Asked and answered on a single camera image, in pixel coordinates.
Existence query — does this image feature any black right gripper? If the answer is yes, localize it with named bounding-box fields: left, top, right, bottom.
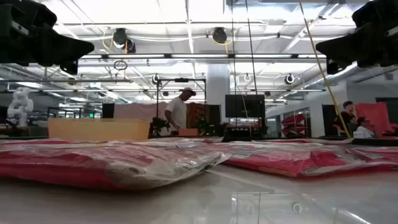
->
left=315, top=0, right=398, bottom=75

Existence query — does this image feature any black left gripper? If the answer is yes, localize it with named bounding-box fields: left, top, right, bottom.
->
left=0, top=0, right=95, bottom=75

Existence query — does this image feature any black rectangular panel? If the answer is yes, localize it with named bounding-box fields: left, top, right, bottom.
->
left=322, top=104, right=338, bottom=137
left=101, top=103, right=115, bottom=119

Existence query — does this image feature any person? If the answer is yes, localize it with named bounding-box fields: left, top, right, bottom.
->
left=164, top=86, right=197, bottom=136
left=333, top=100, right=358, bottom=138
left=355, top=116, right=376, bottom=139

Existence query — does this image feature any red fabric backdrop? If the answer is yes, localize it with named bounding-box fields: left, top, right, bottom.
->
left=354, top=101, right=393, bottom=138

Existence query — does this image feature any orange cardboard box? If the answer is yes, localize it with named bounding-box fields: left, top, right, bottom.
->
left=47, top=117, right=152, bottom=141

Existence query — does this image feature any pink fabric partition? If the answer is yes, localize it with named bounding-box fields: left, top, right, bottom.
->
left=113, top=102, right=170, bottom=121

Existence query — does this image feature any black flat screen monitor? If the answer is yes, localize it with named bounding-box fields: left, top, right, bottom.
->
left=224, top=94, right=266, bottom=119

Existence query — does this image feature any long ceiling light bar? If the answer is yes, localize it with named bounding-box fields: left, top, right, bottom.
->
left=77, top=53, right=327, bottom=60

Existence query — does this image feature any black equipment stack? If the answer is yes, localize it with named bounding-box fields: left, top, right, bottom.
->
left=222, top=123, right=269, bottom=140

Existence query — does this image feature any white square building column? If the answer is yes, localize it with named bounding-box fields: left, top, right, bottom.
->
left=206, top=63, right=231, bottom=124

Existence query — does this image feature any small orange box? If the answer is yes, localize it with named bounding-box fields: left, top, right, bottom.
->
left=178, top=128, right=199, bottom=137

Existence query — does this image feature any silver ventilation duct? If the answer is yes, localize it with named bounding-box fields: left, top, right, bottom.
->
left=306, top=62, right=358, bottom=90

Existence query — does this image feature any yellow extension cable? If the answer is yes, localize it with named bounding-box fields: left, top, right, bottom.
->
left=298, top=0, right=352, bottom=138

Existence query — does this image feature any black power cable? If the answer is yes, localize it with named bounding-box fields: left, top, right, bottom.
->
left=244, top=0, right=259, bottom=96

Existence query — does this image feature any black aluminium table frame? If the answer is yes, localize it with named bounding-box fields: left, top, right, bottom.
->
left=149, top=135, right=398, bottom=147

